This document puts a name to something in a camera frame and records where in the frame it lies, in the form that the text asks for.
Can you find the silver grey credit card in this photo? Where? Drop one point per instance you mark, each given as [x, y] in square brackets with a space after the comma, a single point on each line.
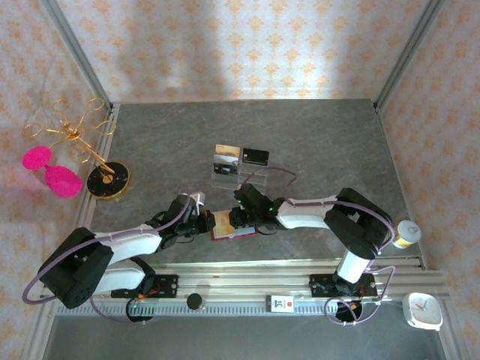
[225, 159]

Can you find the black round knob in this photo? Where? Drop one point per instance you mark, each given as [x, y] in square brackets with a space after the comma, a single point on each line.
[194, 301]

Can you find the aluminium frame post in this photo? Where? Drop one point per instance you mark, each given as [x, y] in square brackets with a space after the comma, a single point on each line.
[410, 48]
[77, 48]

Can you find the aluminium side rail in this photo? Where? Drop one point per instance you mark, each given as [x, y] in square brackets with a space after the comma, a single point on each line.
[108, 131]
[390, 150]

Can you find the white label tag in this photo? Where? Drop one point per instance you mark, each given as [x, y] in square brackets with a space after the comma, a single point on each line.
[279, 303]

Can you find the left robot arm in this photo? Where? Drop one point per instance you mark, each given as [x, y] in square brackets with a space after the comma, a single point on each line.
[127, 243]

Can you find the red leather card holder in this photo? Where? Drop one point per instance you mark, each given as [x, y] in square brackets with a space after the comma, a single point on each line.
[243, 232]

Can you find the black credit card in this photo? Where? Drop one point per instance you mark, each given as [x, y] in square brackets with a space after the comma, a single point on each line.
[255, 156]

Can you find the white square clock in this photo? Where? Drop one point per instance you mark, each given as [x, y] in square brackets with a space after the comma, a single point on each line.
[423, 311]

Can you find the tan striped credit card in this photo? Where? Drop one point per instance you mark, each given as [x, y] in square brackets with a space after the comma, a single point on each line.
[223, 225]

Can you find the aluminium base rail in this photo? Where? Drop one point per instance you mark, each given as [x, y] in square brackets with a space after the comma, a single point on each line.
[243, 279]

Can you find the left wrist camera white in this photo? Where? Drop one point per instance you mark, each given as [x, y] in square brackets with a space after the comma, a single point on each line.
[198, 198]

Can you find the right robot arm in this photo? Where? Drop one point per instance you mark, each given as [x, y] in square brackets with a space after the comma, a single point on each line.
[307, 215]

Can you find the yellow can white lid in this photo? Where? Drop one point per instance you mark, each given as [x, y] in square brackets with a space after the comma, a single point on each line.
[408, 232]

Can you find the clear acrylic card stand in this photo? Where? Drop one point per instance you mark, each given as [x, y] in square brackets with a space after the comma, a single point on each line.
[225, 182]

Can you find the gold credit card with chip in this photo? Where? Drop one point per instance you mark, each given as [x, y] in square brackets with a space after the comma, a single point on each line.
[228, 150]

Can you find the dark patterned credit card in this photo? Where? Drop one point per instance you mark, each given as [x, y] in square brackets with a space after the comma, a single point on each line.
[225, 169]

